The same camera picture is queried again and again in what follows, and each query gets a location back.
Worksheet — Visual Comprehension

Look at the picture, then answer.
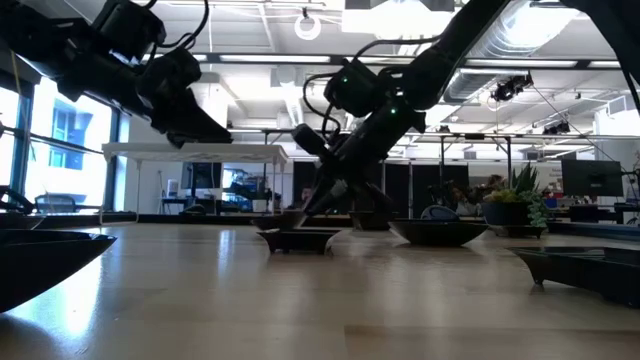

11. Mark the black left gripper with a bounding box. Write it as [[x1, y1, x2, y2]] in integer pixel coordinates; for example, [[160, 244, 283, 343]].
[[133, 47, 234, 150]]

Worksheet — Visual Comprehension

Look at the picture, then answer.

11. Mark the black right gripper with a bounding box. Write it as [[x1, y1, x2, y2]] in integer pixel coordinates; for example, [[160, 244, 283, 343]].
[[292, 97, 427, 217]]

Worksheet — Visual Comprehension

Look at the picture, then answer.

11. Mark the small black rectangular dish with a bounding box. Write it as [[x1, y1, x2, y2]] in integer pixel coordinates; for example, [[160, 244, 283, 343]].
[[348, 210, 400, 232]]

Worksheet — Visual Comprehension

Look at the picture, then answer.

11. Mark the small black square footed plate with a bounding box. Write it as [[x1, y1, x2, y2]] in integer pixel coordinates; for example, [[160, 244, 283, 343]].
[[257, 227, 342, 257]]

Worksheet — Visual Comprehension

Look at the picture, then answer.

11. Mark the black deep bowl plate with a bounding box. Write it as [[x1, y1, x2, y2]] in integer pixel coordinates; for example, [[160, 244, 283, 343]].
[[251, 209, 309, 233]]

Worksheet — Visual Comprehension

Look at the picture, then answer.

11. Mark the black round shallow plate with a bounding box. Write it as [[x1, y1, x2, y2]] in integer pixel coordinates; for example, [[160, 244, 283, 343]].
[[388, 219, 490, 248]]

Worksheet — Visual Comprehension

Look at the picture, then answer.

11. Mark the large black boat-shaped plate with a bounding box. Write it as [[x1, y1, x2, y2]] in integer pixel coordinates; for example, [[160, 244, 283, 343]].
[[0, 228, 117, 315]]

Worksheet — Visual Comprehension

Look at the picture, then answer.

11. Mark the black rectangular footed plate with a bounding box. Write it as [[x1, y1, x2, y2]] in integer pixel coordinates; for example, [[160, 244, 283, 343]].
[[506, 245, 640, 307]]

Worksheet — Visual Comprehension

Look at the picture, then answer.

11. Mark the dark background monitor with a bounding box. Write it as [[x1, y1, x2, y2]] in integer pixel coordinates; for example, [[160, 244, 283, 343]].
[[180, 162, 224, 190]]

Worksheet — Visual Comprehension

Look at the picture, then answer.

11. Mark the black folding partition screen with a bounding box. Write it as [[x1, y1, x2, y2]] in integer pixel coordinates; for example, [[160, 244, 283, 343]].
[[292, 160, 470, 219]]

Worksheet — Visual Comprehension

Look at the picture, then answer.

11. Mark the grey office chair back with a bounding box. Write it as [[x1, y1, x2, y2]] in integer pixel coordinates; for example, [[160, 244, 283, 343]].
[[420, 204, 460, 222]]

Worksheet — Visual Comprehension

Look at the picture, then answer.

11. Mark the mesh office chair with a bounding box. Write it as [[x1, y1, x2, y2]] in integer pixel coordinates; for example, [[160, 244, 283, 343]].
[[34, 193, 77, 215]]

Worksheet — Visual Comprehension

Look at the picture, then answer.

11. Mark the potted succulent plant black pot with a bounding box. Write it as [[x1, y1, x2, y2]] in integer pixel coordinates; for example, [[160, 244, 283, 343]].
[[482, 162, 551, 229]]

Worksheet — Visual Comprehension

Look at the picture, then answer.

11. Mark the dark office desk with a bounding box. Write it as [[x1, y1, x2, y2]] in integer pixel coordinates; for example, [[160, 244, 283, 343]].
[[567, 202, 640, 225]]

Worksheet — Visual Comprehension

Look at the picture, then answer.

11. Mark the black computer monitor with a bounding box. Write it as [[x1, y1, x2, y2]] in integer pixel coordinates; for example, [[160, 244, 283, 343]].
[[560, 159, 624, 198]]

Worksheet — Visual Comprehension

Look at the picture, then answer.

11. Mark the white wire rack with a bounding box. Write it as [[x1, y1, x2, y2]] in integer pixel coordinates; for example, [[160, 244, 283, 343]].
[[101, 142, 290, 226]]

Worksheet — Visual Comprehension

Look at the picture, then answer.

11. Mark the black table edge rail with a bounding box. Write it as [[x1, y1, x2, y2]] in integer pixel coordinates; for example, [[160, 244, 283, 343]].
[[0, 212, 640, 242]]

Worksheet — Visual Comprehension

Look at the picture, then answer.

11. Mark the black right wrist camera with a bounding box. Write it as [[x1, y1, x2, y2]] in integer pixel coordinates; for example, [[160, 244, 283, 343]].
[[323, 58, 382, 120]]

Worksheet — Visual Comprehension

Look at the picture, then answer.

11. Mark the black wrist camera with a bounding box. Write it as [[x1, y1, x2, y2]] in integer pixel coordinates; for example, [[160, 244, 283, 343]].
[[323, 58, 382, 120], [92, 0, 167, 62]]

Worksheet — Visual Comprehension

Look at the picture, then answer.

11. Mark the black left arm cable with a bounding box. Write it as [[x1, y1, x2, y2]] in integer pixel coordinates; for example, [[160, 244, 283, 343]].
[[149, 0, 210, 50]]

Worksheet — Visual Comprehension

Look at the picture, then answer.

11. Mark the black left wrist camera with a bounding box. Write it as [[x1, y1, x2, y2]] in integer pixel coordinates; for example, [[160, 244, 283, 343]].
[[92, 0, 167, 62]]

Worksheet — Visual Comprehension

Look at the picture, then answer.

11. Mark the white ring light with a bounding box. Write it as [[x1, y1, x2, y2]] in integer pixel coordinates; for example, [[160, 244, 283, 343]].
[[293, 13, 323, 42]]

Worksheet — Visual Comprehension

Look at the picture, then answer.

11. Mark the silver ventilation duct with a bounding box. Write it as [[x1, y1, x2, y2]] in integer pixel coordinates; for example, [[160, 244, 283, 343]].
[[442, 0, 581, 104]]

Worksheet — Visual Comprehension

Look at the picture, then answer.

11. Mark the black camera cluster with cables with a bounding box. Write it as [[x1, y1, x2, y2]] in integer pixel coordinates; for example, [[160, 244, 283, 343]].
[[491, 72, 535, 104]]

